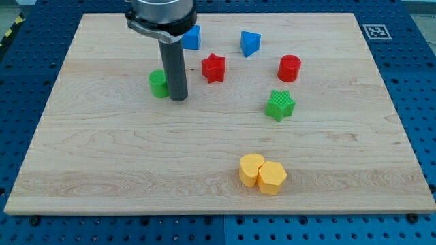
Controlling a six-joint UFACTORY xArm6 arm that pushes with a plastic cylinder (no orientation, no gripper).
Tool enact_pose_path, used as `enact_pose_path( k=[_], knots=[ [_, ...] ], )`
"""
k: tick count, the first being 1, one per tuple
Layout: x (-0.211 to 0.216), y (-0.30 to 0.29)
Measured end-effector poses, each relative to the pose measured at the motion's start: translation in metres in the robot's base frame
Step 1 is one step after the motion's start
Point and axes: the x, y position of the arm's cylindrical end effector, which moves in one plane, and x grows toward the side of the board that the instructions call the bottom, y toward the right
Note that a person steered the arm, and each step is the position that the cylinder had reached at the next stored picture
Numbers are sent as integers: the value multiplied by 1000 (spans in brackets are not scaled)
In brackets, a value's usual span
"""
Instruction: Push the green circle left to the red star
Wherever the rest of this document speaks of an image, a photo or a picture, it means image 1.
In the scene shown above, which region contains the blue triangle block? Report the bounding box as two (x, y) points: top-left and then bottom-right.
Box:
(240, 31), (262, 57)

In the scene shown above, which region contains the red star block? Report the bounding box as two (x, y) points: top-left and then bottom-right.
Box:
(201, 53), (226, 83)

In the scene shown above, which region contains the wooden board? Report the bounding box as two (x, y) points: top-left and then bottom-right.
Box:
(5, 13), (435, 216)

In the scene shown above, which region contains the fiducial marker tag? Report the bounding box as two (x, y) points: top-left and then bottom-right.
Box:
(363, 24), (392, 40)

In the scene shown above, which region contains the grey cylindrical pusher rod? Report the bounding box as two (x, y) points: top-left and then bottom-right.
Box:
(159, 40), (188, 101)

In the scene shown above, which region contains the yellow heart block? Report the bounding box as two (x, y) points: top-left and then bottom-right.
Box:
(238, 154), (265, 187)

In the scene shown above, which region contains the red cylinder block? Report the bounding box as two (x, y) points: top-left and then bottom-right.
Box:
(277, 54), (301, 82)

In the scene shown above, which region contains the green star block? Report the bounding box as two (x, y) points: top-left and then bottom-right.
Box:
(265, 90), (296, 122)

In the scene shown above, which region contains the yellow hexagon block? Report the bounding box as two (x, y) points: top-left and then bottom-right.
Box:
(257, 161), (287, 195)

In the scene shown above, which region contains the green cylinder block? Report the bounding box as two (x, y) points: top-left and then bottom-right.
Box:
(149, 69), (169, 98)

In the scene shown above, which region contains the blue cube block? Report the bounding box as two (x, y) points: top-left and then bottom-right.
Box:
(182, 25), (201, 50)

